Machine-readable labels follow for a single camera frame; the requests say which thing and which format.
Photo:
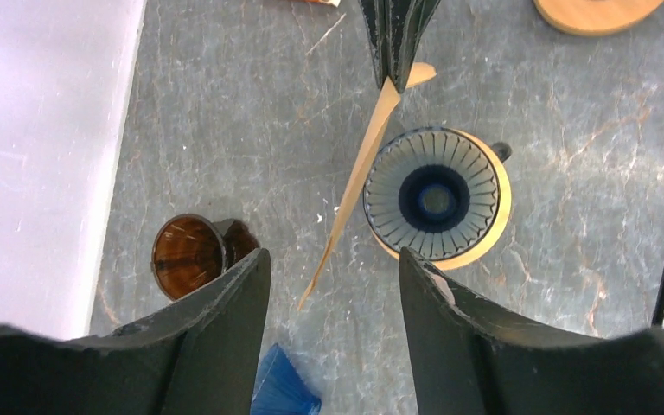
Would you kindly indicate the brown paper coffee filter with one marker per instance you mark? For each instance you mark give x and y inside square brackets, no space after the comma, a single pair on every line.
[388,100]

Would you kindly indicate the small blue ribbed dripper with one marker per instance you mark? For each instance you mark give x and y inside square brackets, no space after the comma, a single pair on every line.
[279,389]

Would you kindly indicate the brown amber glass dripper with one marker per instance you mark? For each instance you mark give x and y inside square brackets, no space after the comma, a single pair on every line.
[191,251]

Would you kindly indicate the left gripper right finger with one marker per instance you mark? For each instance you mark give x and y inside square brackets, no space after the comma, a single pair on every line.
[470,355]

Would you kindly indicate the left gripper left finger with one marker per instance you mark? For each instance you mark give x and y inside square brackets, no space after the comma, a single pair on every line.
[198,355]

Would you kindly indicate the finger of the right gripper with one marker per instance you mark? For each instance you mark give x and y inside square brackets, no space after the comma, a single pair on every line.
[374,14]
[408,20]

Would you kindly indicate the orange black coffee filter box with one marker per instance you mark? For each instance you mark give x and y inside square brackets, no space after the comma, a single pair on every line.
[333,3]

